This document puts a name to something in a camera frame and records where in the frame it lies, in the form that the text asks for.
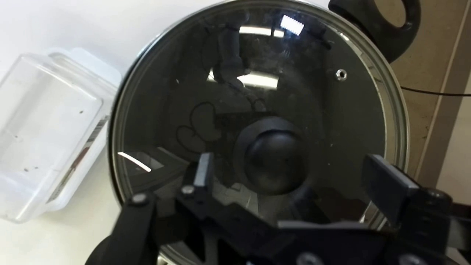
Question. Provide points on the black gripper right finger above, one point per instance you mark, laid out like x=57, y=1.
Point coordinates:
x=422, y=221

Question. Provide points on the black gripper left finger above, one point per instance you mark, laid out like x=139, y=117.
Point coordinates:
x=142, y=221

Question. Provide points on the glass lid with black knob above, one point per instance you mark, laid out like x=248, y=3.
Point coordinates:
x=197, y=74

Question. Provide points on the large black cooking pot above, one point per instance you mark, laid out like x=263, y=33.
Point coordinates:
x=354, y=24

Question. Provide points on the clear plastic container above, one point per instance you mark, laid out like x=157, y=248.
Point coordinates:
x=49, y=127

